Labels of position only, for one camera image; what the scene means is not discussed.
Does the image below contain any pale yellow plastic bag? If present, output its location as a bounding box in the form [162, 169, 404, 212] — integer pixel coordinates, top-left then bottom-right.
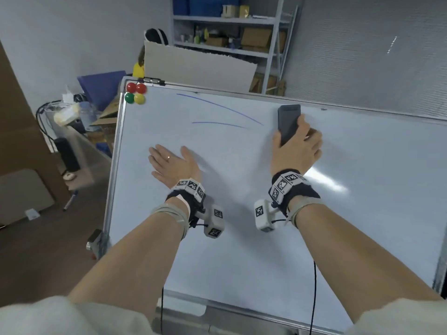
[52, 104, 81, 128]

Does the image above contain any cardboard box with tape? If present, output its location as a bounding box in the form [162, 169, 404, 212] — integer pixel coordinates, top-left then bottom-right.
[249, 72, 287, 95]

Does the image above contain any grey side table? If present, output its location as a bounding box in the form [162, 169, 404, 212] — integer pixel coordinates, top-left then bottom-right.
[51, 111, 113, 190]

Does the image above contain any white fleece sleeve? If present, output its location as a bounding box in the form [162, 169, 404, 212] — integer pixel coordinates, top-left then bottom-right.
[349, 297, 447, 335]
[0, 296, 155, 335]

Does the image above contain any person's right forearm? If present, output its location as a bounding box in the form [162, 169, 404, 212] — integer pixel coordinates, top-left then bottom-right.
[289, 202, 443, 325]

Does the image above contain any person's right hand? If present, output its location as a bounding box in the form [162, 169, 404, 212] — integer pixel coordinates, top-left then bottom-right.
[271, 114, 323, 178]

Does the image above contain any black thin cable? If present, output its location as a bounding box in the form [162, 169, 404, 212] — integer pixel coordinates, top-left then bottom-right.
[309, 261, 318, 335]
[159, 285, 165, 335]

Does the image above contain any metal whiteboard stand bracket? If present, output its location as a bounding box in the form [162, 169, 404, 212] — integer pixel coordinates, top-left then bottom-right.
[86, 229, 106, 259]

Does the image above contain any large framed whiteboard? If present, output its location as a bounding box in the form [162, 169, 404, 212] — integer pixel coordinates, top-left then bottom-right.
[102, 77, 447, 335]

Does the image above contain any grey metal shelving rack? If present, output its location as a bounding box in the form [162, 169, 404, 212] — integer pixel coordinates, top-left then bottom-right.
[170, 0, 300, 97]

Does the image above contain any white pen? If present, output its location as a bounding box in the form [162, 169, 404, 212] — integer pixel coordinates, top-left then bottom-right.
[62, 191, 78, 211]

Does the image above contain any person's left hand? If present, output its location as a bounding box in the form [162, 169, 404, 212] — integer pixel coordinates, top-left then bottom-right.
[148, 144, 202, 190]

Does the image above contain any big open cardboard box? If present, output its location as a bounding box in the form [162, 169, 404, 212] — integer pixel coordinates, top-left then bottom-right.
[240, 27, 273, 50]

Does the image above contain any brown cardboard panel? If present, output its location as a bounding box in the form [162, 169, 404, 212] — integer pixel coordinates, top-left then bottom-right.
[0, 40, 72, 228]

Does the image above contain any black round headgear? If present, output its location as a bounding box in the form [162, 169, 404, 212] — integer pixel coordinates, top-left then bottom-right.
[145, 28, 169, 46]

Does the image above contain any wrist camera rig with markers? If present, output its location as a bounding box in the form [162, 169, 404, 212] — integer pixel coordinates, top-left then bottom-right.
[150, 177, 225, 240]
[254, 169, 321, 233]

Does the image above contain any wide blue plastic crate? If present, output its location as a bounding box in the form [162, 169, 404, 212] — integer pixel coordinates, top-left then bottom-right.
[190, 0, 241, 17]

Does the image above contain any person's left forearm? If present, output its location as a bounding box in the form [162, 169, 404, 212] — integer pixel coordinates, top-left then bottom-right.
[67, 205, 190, 326]

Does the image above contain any dark grey whiteboard eraser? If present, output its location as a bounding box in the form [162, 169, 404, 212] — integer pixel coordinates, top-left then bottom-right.
[277, 104, 302, 147]

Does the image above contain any clear plastic jar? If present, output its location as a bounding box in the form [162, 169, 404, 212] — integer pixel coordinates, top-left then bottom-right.
[78, 101, 98, 134]

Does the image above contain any black cylindrical bin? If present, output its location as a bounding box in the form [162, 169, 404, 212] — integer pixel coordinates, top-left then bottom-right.
[54, 137, 81, 173]

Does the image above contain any large grey cardboard sheet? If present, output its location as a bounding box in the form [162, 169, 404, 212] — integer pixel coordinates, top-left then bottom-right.
[144, 40, 259, 93]

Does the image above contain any group of small bottles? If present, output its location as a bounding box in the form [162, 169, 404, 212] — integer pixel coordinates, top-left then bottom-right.
[180, 26, 211, 44]

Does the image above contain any brown folded cardboard box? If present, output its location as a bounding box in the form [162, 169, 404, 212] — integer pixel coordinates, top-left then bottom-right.
[89, 95, 120, 133]

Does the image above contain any bundle of black cables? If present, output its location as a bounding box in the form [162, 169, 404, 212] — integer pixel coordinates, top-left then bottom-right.
[36, 100, 63, 154]

